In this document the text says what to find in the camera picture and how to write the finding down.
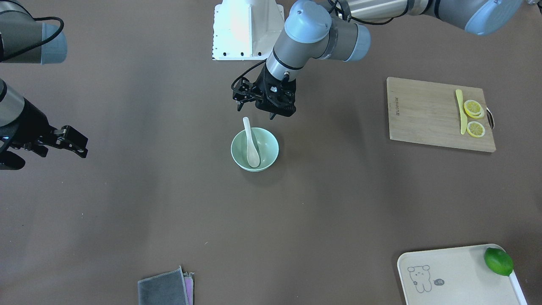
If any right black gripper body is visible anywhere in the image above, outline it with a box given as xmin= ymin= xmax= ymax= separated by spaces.
xmin=8 ymin=99 xmax=55 ymax=150

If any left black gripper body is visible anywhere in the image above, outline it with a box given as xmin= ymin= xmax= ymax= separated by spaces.
xmin=255 ymin=64 xmax=284 ymax=108

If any light green bowl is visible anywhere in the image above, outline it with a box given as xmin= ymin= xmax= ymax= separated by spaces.
xmin=230 ymin=127 xmax=279 ymax=172

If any white plastic spoon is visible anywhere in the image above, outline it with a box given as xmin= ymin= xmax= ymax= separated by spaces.
xmin=243 ymin=116 xmax=260 ymax=168

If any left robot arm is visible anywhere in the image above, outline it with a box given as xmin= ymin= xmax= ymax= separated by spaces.
xmin=232 ymin=0 xmax=522 ymax=119

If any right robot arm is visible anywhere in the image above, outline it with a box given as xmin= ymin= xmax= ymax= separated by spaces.
xmin=0 ymin=0 xmax=88 ymax=166

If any bamboo cutting board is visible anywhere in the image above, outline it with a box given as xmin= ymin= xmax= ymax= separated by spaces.
xmin=386 ymin=77 xmax=496 ymax=153

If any grey folded cloth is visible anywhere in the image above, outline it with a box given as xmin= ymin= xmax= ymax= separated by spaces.
xmin=138 ymin=266 xmax=195 ymax=305

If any yellow plastic knife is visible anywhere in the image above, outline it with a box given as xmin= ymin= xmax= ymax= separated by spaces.
xmin=455 ymin=89 xmax=468 ymax=135

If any upper lemon slice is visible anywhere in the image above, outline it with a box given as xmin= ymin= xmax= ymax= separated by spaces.
xmin=463 ymin=99 xmax=485 ymax=119

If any lemon slice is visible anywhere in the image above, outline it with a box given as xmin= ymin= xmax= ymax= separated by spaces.
xmin=463 ymin=99 xmax=485 ymax=119
xmin=466 ymin=120 xmax=486 ymax=138

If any lower lemon slice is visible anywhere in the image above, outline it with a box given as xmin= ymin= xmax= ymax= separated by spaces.
xmin=466 ymin=120 xmax=486 ymax=138

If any cream rabbit tray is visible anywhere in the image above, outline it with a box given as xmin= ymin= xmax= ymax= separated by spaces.
xmin=397 ymin=244 xmax=527 ymax=305

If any green lime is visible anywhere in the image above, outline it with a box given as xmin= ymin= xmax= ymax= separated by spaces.
xmin=484 ymin=247 xmax=514 ymax=277

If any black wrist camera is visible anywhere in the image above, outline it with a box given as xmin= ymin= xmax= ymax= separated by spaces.
xmin=266 ymin=77 xmax=296 ymax=117

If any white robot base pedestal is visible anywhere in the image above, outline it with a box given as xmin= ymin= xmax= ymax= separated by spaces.
xmin=212 ymin=0 xmax=285 ymax=61

